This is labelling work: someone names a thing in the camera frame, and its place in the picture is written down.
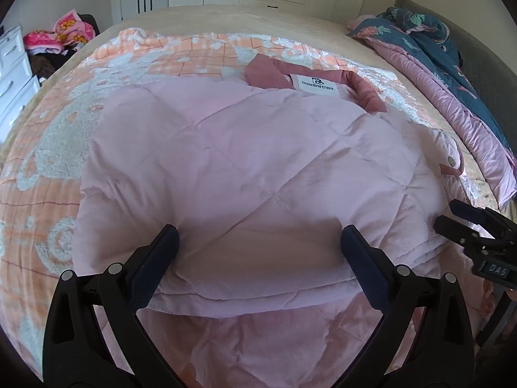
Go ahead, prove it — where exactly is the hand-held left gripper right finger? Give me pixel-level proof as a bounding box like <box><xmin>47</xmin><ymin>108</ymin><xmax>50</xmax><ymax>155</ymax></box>
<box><xmin>327</xmin><ymin>225</ymin><xmax>475</xmax><ymax>388</ymax></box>

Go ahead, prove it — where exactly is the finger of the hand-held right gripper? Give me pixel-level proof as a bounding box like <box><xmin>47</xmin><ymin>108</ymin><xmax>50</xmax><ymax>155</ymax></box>
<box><xmin>450</xmin><ymin>199</ymin><xmax>517</xmax><ymax>240</ymax></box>
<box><xmin>435</xmin><ymin>214</ymin><xmax>498</xmax><ymax>252</ymax></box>

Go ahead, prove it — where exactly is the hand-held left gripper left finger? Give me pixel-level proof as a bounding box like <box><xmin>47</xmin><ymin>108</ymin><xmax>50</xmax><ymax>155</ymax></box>
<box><xmin>42</xmin><ymin>225</ymin><xmax>203</xmax><ymax>388</ymax></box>

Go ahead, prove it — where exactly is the pink quilted jacket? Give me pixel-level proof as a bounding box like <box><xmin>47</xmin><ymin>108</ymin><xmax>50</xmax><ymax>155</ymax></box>
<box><xmin>73</xmin><ymin>54</ymin><xmax>469</xmax><ymax>388</ymax></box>

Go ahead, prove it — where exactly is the dark clothes pile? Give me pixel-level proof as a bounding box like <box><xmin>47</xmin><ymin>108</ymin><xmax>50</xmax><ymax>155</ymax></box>
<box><xmin>30</xmin><ymin>14</ymin><xmax>100</xmax><ymax>77</ymax></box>

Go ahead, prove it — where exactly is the orange plaid cloud blanket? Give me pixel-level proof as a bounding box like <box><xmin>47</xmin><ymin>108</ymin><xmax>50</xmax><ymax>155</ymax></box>
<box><xmin>0</xmin><ymin>27</ymin><xmax>510</xmax><ymax>388</ymax></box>

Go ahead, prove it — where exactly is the grey upholstered headboard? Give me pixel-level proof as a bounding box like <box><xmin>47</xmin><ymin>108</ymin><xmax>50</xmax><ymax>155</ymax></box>
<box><xmin>394</xmin><ymin>0</ymin><xmax>517</xmax><ymax>130</ymax></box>

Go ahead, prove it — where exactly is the blue floral pink quilt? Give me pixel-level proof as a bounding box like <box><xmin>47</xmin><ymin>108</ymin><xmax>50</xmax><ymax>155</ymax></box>
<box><xmin>346</xmin><ymin>6</ymin><xmax>517</xmax><ymax>207</ymax></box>

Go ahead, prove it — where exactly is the white drawer cabinet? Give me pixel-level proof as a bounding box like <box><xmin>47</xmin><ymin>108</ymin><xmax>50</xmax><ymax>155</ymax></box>
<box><xmin>0</xmin><ymin>24</ymin><xmax>41</xmax><ymax>142</ymax></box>

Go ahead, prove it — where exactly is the pink cartoon blanket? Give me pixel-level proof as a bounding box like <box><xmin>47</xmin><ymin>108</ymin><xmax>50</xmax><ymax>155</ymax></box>
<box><xmin>23</xmin><ymin>8</ymin><xmax>95</xmax><ymax>55</ymax></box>

